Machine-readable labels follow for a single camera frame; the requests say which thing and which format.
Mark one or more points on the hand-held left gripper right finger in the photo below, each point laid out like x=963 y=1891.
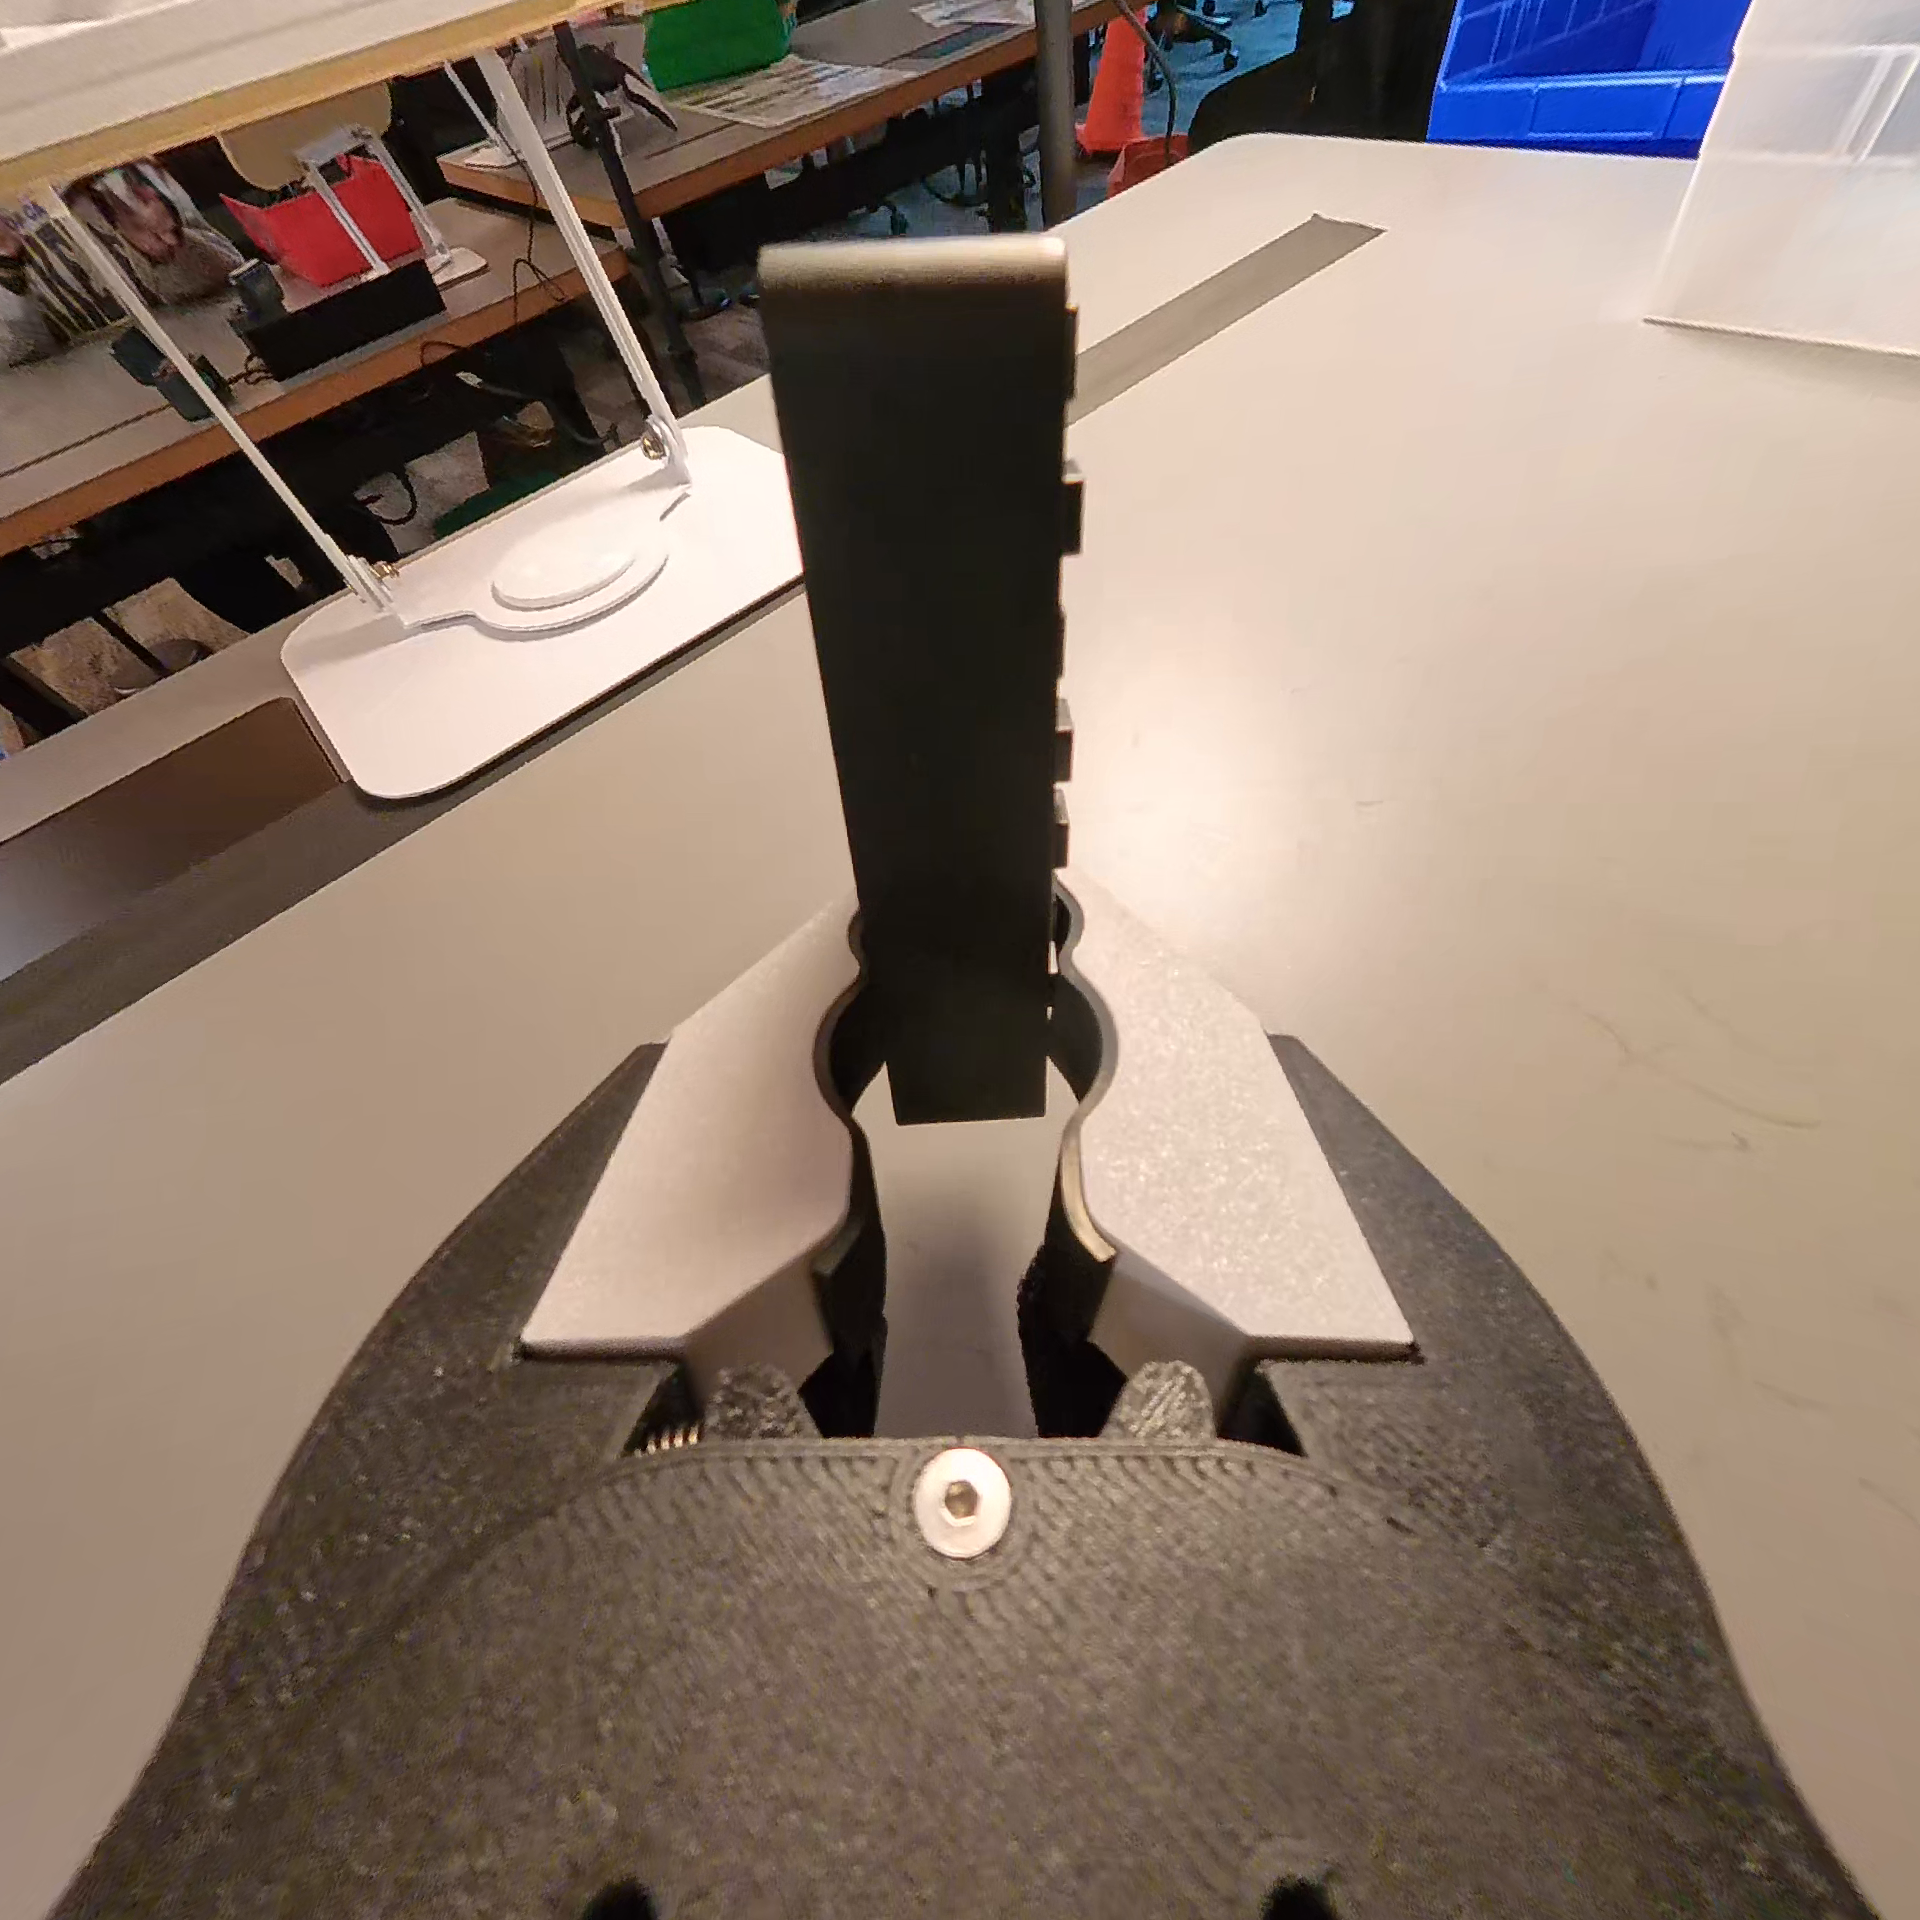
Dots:
x=1231 y=1186

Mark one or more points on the printed photo sheet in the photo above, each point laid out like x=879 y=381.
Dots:
x=136 y=242

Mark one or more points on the beige wooden board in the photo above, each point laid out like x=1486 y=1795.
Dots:
x=180 y=128

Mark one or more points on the orange traffic cone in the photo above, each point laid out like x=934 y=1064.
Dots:
x=1119 y=83

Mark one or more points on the green plastic bin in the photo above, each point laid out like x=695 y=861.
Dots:
x=720 y=38

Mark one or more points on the white document stand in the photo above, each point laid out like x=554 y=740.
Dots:
x=450 y=706

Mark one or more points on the matte black usb hub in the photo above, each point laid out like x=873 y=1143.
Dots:
x=930 y=600

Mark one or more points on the black rectangular device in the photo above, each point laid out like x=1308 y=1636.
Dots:
x=352 y=324

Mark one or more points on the large clear plastic bin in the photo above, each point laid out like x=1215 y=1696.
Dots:
x=1800 y=182

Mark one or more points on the blue plastic bin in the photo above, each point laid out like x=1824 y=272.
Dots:
x=1575 y=90

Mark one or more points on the wooden workbench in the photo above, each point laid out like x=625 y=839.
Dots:
x=900 y=107
x=150 y=442

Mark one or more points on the red plastic bin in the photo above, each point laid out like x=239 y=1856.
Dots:
x=322 y=226

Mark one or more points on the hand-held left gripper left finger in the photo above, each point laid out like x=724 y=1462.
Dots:
x=704 y=1186

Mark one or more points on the metal pole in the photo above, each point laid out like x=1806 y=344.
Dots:
x=1059 y=120

